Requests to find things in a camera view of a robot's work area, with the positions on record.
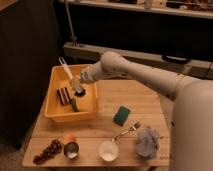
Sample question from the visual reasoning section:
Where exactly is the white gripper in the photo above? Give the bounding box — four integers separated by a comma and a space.
70, 65, 99, 87

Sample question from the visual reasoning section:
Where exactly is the white handled dish brush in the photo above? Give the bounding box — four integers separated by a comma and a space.
58, 57, 86, 97

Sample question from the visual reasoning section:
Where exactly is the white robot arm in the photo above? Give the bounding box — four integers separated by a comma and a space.
71, 51, 213, 171

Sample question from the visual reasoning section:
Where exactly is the small metal cup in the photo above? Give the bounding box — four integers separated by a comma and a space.
64, 142, 79, 159

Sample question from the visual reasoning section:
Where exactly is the striped brown white sponge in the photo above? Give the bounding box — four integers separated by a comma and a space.
57, 87, 70, 105

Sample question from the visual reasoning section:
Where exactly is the green zucchini toy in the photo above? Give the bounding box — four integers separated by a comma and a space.
70, 98, 79, 112

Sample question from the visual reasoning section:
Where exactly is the yellow plastic bin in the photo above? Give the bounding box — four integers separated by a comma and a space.
44, 66, 98, 122

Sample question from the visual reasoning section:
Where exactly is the metal vertical pole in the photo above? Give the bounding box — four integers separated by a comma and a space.
64, 0, 77, 46

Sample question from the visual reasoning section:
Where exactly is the green scrub sponge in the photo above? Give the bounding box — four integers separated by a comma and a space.
113, 106, 131, 126

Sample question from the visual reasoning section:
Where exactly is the orange toy fruit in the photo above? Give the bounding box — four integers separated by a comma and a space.
64, 134, 76, 144

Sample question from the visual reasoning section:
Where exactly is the dark grape bunch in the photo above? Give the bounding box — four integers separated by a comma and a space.
33, 139, 62, 165

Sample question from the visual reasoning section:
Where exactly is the silver metal fork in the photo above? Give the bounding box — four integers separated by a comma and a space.
112, 122, 141, 142

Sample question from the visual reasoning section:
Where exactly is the white bowl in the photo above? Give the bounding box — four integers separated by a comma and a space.
98, 141, 119, 162

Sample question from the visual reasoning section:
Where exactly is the grey crumpled cloth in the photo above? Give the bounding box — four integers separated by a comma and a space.
135, 127, 160, 160

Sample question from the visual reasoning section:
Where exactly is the grey metal shelf rail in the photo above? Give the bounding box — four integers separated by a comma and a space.
63, 42, 213, 80

